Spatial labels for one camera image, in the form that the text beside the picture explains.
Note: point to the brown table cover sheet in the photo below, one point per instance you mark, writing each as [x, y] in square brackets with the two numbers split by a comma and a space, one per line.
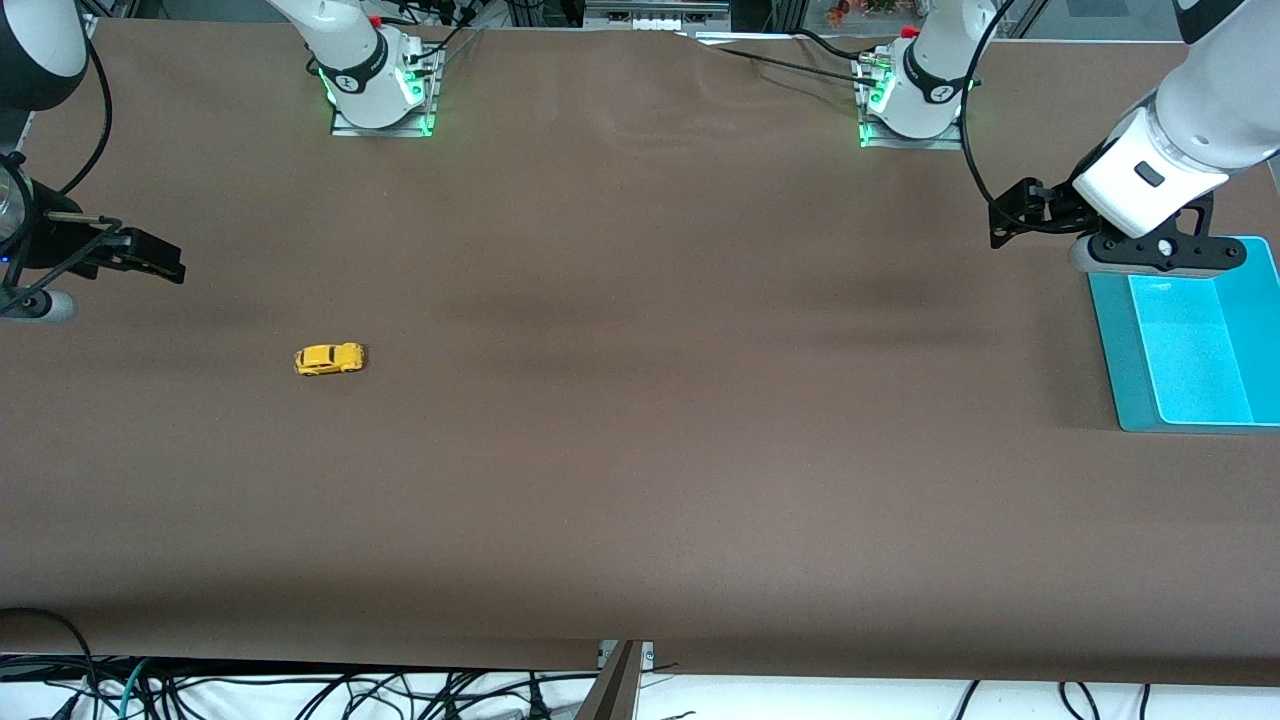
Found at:
[640, 400]

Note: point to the grey metal support beam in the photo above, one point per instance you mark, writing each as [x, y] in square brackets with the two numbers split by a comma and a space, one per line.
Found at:
[615, 690]

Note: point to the yellow toy beetle car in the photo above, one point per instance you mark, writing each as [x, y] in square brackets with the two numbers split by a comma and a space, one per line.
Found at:
[330, 358]

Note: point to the aluminium frame with white connectors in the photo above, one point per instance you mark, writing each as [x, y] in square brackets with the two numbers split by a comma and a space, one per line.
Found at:
[655, 20]

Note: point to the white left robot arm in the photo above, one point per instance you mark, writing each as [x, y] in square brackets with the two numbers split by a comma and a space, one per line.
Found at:
[1220, 90]

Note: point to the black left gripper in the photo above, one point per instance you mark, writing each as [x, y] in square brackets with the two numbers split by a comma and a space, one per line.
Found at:
[1052, 210]

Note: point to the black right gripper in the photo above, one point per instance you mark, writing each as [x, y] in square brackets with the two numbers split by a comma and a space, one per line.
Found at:
[52, 243]

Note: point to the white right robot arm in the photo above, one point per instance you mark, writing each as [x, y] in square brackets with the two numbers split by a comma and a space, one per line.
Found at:
[350, 50]

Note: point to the orange background objects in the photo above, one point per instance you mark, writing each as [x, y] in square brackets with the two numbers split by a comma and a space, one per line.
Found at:
[865, 8]

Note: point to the teal plastic bin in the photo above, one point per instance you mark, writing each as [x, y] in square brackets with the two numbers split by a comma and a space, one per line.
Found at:
[1200, 360]

